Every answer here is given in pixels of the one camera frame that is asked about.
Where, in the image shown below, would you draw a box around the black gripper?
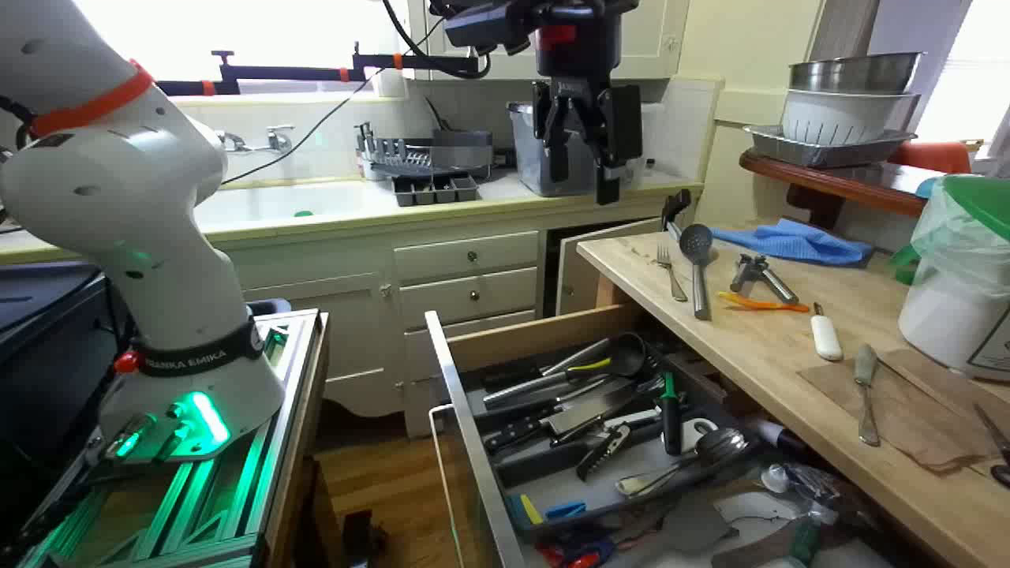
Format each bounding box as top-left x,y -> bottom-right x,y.
530,6 -> 630,209

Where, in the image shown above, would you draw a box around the open wooden drawer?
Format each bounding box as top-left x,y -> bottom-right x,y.
422,301 -> 929,568

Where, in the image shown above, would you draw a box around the grey plastic container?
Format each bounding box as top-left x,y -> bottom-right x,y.
510,97 -> 608,199

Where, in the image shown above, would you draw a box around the dish rack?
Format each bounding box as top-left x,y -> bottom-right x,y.
422,95 -> 499,181

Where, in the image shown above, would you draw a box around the grey compartment tray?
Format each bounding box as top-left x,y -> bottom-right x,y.
384,169 -> 484,213

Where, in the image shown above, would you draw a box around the white kitchen counter cabinet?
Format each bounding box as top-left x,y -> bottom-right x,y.
0,168 -> 703,439

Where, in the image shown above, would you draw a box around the blue cloth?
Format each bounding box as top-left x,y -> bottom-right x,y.
711,215 -> 879,270

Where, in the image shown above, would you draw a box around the round dark wooden table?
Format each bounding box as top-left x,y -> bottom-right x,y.
735,149 -> 945,233

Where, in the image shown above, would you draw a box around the steel baking tray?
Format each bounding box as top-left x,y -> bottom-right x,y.
745,124 -> 916,173

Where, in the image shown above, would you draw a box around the white colander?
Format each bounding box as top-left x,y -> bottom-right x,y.
778,84 -> 923,149

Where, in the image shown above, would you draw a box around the black cutlery organizer tray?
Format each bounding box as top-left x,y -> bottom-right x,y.
461,331 -> 760,509

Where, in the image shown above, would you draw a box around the steel mixing bowl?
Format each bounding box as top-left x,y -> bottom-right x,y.
785,50 -> 924,97

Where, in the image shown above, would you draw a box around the chrome sink faucet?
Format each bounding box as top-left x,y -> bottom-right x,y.
262,124 -> 300,154

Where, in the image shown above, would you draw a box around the blue yellow small tool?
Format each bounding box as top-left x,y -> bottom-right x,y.
510,489 -> 554,533

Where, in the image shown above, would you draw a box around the white bin green rimmed bag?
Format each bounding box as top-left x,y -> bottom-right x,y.
896,173 -> 1010,386

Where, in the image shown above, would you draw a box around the brown flat board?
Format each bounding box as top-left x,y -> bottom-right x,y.
796,343 -> 1007,477

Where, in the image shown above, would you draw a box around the dark bulky case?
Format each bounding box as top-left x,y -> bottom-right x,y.
0,258 -> 126,533

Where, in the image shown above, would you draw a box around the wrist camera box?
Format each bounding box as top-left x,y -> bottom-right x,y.
427,0 -> 535,60

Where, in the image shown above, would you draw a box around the black slotted spoon steel handle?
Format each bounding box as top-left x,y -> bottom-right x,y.
676,220 -> 719,324

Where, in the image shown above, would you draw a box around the black ladle steel handle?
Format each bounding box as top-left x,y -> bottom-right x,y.
536,331 -> 651,387

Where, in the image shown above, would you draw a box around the orange handled peeler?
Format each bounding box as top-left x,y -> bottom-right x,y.
717,289 -> 815,320

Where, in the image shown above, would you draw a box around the green black handled tool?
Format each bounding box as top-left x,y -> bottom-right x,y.
656,370 -> 687,461

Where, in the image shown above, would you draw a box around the thin black cable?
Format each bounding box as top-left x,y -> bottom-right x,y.
217,80 -> 373,190

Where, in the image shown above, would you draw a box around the black camera boom orange clamps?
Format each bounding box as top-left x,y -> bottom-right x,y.
155,40 -> 494,101

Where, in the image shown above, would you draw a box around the white handled knife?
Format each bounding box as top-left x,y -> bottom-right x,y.
808,303 -> 846,365

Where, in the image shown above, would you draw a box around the red blue handled scissors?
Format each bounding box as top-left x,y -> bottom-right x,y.
535,535 -> 620,568

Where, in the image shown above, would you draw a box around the black handled scissors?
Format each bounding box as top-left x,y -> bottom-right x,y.
968,400 -> 1010,489

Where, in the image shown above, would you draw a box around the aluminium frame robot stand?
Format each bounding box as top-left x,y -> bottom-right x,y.
15,305 -> 332,568

